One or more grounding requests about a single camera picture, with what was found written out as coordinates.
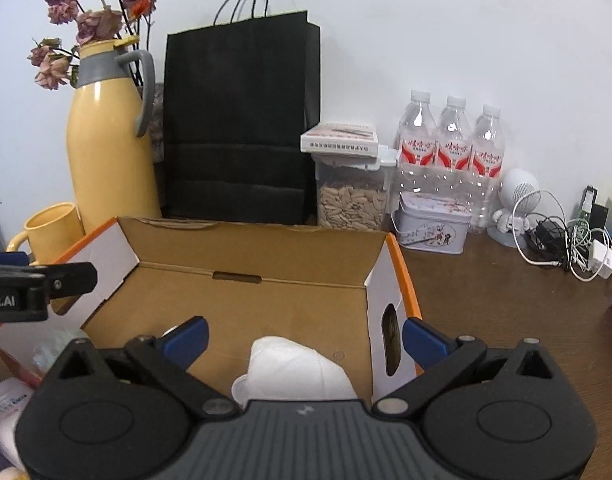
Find tangled white cables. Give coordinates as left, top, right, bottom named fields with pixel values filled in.
left=566, top=219, right=612, bottom=285

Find grey printed tin box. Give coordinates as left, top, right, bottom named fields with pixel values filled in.
left=391, top=191, right=473, bottom=256

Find white charger plug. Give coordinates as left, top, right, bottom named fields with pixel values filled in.
left=586, top=240, right=612, bottom=281

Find white book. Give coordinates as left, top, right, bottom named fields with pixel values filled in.
left=300, top=122, right=380, bottom=155

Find white looped cable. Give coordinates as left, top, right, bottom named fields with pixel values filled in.
left=513, top=189, right=569, bottom=267

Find clear container of seeds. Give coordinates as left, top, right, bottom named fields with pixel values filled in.
left=313, top=145, right=398, bottom=232

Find white robot figure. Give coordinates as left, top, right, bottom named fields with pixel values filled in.
left=488, top=167, right=542, bottom=250

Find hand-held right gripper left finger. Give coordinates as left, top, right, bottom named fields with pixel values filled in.
left=41, top=316, right=242, bottom=421

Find black power adapter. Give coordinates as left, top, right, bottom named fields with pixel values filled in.
left=535, top=216, right=571, bottom=262

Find yellow thermos jug grey handle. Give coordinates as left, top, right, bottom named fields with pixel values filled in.
left=66, top=35, right=162, bottom=233

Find dried pink flowers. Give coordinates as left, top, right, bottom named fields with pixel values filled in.
left=27, top=0, right=158, bottom=92

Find black paper bag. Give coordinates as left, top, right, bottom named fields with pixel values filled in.
left=162, top=0, right=322, bottom=226

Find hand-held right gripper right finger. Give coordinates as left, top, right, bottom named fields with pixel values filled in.
left=371, top=317, right=559, bottom=418

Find yellow mug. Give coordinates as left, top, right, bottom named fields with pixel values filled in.
left=6, top=202, right=87, bottom=267

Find cardboard box red sides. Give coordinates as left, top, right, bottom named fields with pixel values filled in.
left=0, top=216, right=423, bottom=411

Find white face mask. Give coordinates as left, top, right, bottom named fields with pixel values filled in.
left=231, top=335, right=359, bottom=404

